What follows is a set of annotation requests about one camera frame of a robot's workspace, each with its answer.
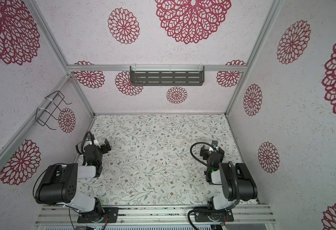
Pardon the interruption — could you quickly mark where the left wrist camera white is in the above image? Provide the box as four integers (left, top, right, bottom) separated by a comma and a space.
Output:
88, 138, 100, 146

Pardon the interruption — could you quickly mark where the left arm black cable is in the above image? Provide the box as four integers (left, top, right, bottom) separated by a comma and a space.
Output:
75, 131, 95, 157

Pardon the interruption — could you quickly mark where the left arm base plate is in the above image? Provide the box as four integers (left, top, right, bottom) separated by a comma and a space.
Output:
77, 208, 119, 223

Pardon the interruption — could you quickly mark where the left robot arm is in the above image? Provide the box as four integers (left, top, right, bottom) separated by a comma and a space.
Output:
34, 139, 111, 223

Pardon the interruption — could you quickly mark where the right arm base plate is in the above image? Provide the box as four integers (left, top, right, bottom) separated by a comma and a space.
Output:
193, 207, 234, 222

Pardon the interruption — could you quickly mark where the aluminium front rail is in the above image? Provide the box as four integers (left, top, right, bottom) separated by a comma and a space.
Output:
34, 205, 276, 227

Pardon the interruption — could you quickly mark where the black wire wall rack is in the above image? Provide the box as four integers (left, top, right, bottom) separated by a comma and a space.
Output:
35, 90, 72, 130

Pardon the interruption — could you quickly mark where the dark grey wall shelf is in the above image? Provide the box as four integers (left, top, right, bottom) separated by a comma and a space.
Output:
129, 66, 205, 86

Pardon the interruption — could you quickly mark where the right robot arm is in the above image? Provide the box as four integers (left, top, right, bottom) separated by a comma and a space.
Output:
200, 144, 258, 210

